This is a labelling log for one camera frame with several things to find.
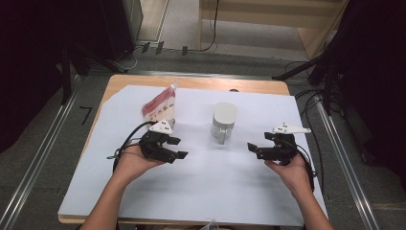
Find white lidded plastic container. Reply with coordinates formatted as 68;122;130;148
210;102;238;146

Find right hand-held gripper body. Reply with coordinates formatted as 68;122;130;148
271;123;312;167

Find red and white refill pouch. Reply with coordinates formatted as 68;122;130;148
141;81;178;128

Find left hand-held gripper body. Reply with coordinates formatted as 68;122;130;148
138;119;174;161

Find thin black hanging cable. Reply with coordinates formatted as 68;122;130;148
199;0;221;53

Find black metal stand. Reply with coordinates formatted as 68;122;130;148
59;44;92;105

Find wooden table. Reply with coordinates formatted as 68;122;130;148
57;74;329;226

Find person's right hand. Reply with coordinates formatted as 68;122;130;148
263;154;312;196

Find left hand-held gripper black cable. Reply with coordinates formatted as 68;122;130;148
107;120;157;173

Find light wooden furniture frame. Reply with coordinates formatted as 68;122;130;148
197;0;350;60

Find black cabinet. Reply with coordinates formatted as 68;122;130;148
99;0;145;62

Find metal floor rail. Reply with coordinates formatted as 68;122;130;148
314;95;381;230
0;75;81;230

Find black floor cables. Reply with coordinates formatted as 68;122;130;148
293;61;326;195

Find dark curtain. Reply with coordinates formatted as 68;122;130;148
0;0;108;154
331;0;406;188

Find black tripod stand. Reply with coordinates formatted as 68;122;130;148
272;44;348;113

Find person's left hand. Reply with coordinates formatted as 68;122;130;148
113;145;166;186

